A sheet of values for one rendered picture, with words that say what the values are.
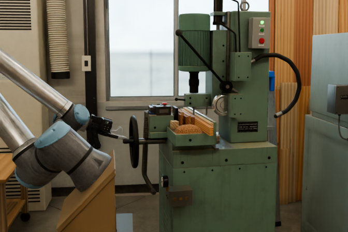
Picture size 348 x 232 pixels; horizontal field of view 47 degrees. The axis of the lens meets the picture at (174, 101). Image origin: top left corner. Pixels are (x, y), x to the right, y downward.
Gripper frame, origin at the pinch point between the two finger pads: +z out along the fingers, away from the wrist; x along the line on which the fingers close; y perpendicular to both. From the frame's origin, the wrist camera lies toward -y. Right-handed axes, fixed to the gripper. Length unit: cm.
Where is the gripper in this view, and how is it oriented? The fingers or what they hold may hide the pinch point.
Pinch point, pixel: (124, 138)
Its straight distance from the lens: 212.4
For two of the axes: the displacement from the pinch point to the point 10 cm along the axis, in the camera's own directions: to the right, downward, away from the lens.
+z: 9.2, 3.1, 2.4
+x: -2.1, -1.3, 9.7
